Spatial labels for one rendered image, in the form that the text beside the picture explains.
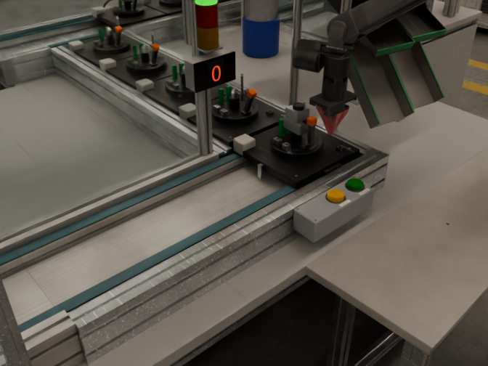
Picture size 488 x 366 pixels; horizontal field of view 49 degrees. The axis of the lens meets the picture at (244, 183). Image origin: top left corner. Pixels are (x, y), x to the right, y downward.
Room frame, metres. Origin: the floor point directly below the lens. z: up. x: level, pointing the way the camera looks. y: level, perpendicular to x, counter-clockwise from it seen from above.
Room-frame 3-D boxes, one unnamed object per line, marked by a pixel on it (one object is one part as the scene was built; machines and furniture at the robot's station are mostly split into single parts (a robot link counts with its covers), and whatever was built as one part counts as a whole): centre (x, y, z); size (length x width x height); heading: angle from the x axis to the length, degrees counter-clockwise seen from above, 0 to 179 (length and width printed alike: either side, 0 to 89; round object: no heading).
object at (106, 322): (0.94, -0.03, 0.91); 0.89 x 0.06 x 0.11; 131
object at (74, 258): (1.06, 0.10, 0.91); 0.84 x 0.28 x 0.10; 131
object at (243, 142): (1.25, 0.00, 0.97); 0.05 x 0.05 x 0.04; 41
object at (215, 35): (1.20, 0.08, 1.28); 0.05 x 0.05 x 0.05
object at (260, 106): (1.43, 0.03, 1.01); 0.24 x 0.24 x 0.13; 41
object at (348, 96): (1.15, -0.21, 1.17); 0.10 x 0.07 x 0.07; 131
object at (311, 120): (1.21, -0.17, 1.04); 0.04 x 0.02 x 0.08; 41
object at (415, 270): (1.23, -0.44, 0.84); 0.90 x 0.70 x 0.03; 134
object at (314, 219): (1.02, -0.21, 0.93); 0.21 x 0.07 x 0.06; 131
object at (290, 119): (1.24, -0.13, 1.06); 0.08 x 0.04 x 0.07; 38
